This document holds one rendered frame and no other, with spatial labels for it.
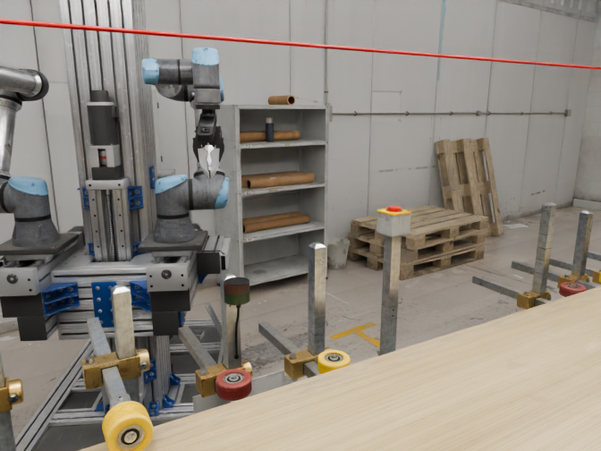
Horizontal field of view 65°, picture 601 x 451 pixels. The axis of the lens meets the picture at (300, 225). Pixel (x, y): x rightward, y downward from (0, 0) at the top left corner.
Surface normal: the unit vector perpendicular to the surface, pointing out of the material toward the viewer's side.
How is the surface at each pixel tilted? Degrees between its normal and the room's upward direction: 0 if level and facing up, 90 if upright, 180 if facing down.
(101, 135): 90
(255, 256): 90
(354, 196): 90
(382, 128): 90
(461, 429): 0
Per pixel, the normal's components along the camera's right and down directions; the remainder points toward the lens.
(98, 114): 0.09, 0.23
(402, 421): 0.00, -0.97
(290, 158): 0.58, 0.19
